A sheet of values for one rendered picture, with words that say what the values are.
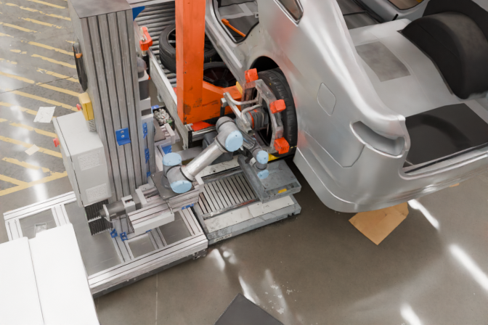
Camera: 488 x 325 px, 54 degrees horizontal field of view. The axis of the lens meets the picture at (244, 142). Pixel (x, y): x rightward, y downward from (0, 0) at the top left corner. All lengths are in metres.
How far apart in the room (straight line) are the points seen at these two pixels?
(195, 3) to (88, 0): 1.00
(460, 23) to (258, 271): 2.50
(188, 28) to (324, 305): 2.20
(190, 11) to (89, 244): 1.78
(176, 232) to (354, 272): 1.40
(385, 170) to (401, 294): 1.38
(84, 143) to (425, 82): 2.66
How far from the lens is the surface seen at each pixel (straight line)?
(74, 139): 2.89
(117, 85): 2.63
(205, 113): 3.93
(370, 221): 4.22
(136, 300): 3.63
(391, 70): 4.02
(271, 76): 3.42
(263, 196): 3.93
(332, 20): 2.94
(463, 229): 4.53
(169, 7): 5.93
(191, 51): 3.49
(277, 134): 3.40
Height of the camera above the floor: 3.25
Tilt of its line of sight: 46 degrees down
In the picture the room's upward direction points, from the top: 7 degrees clockwise
